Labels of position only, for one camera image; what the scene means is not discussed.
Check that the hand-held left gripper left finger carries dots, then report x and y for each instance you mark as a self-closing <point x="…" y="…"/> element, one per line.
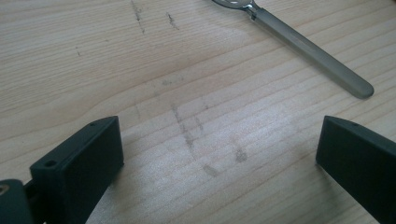
<point x="77" y="168"/>

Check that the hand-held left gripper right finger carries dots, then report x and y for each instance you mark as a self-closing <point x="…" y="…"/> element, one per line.
<point x="361" y="161"/>

